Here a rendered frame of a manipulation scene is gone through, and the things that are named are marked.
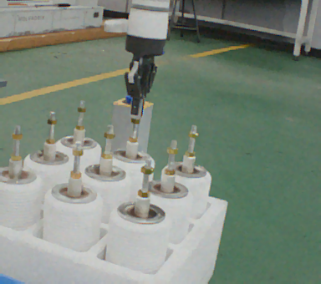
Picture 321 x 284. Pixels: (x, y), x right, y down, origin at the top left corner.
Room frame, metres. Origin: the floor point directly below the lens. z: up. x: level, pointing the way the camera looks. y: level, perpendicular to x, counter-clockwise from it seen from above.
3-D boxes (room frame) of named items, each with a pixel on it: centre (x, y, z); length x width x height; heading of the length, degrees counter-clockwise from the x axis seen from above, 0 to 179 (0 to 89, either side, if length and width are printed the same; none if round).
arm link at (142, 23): (1.06, 0.03, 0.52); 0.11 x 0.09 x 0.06; 73
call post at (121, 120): (1.24, 0.02, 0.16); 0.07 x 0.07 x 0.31; 70
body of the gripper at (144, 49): (1.06, 0.01, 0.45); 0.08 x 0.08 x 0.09
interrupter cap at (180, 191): (0.90, -0.06, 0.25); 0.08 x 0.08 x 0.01
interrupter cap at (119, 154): (1.06, 0.01, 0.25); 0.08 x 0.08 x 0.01
